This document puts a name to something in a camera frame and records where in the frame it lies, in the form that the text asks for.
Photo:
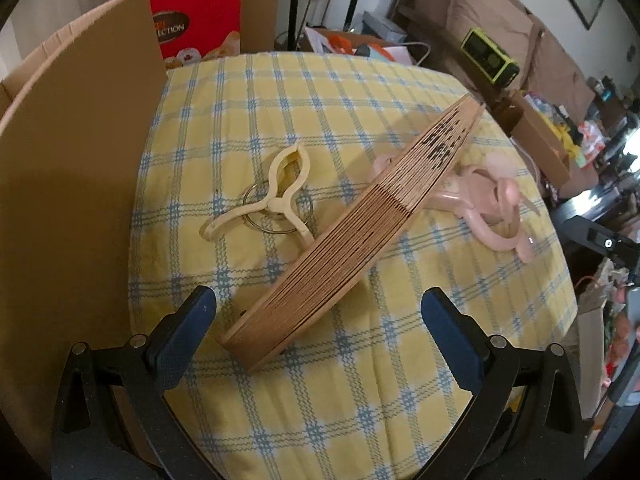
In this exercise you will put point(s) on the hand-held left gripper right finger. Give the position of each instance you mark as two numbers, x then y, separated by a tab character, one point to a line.
450	340

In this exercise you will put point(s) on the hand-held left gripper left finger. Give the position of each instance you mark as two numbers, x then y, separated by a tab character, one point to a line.
185	325

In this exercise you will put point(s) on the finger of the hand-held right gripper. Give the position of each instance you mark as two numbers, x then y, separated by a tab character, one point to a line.
595	235

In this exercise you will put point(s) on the pink handheld electric fan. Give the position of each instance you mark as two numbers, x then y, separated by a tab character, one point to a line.
475	195

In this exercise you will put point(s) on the wooden fan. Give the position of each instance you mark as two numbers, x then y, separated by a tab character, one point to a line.
350	240

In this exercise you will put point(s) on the pile of colourful packets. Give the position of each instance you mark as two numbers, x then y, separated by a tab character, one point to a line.
595	135

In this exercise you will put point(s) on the small brown cardboard box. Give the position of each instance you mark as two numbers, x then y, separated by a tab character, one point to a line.
540	140

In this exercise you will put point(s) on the beige sofa cushion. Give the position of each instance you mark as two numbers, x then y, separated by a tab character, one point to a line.
490	15
560	60

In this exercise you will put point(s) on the green and black radio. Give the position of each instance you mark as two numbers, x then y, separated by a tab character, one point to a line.
487	55

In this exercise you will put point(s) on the yellow checked tablecloth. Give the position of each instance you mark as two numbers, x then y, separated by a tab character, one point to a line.
300	110

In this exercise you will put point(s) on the light blue box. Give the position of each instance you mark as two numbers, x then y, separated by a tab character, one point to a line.
382	25

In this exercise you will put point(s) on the white open carton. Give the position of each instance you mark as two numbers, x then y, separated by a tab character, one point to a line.
340	42

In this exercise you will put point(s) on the red gift box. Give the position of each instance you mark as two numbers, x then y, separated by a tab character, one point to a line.
200	5

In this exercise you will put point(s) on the large closed cardboard box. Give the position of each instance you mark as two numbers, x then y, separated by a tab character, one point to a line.
260	10

